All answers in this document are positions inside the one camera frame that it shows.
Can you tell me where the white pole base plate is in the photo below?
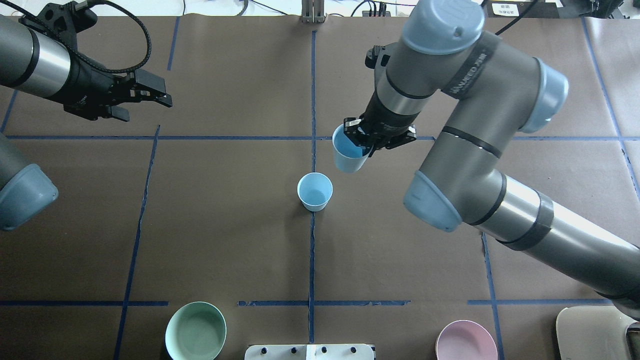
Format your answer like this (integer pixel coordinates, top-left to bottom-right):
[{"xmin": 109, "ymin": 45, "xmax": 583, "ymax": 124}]
[{"xmin": 244, "ymin": 343, "xmax": 377, "ymax": 360}]

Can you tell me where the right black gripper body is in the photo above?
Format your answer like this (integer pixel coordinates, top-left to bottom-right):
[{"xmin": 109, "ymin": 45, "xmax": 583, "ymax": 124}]
[{"xmin": 345, "ymin": 113, "xmax": 418, "ymax": 150}]

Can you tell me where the blue cup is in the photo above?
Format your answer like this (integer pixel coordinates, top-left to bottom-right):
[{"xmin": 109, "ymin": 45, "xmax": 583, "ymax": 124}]
[
  {"xmin": 332, "ymin": 124, "xmax": 372, "ymax": 173},
  {"xmin": 296, "ymin": 172, "xmax": 334, "ymax": 212}
]

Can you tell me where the green bowl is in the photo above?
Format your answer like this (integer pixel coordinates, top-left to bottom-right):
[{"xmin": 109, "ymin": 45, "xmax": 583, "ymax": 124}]
[{"xmin": 164, "ymin": 301, "xmax": 227, "ymax": 360}]

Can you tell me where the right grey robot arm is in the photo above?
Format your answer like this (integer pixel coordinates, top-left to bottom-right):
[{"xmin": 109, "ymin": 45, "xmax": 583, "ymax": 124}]
[{"xmin": 343, "ymin": 0, "xmax": 640, "ymax": 320}]

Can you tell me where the aluminium frame post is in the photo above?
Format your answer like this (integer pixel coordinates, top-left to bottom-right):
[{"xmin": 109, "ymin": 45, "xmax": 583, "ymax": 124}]
[{"xmin": 300, "ymin": 0, "xmax": 326, "ymax": 24}]

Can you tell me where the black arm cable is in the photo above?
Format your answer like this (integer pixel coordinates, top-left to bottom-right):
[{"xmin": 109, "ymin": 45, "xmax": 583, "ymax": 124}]
[{"xmin": 0, "ymin": 0, "xmax": 153, "ymax": 75}]

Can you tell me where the cream toaster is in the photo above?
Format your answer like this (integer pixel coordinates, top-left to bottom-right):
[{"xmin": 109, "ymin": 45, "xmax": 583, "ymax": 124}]
[{"xmin": 555, "ymin": 305, "xmax": 640, "ymax": 360}]

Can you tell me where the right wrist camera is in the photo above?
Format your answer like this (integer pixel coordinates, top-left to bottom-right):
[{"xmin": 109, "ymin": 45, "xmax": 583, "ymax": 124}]
[{"xmin": 365, "ymin": 42, "xmax": 397, "ymax": 69}]

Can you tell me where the pink bowl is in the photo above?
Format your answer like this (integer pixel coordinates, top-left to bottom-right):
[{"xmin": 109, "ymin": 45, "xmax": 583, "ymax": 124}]
[{"xmin": 434, "ymin": 320, "xmax": 499, "ymax": 360}]

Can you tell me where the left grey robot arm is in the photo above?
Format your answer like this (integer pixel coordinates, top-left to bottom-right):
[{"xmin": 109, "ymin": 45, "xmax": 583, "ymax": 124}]
[{"xmin": 0, "ymin": 8, "xmax": 173, "ymax": 231}]

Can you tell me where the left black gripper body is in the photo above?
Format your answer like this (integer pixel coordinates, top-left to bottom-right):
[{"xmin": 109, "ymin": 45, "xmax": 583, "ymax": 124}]
[{"xmin": 64, "ymin": 67, "xmax": 139, "ymax": 121}]

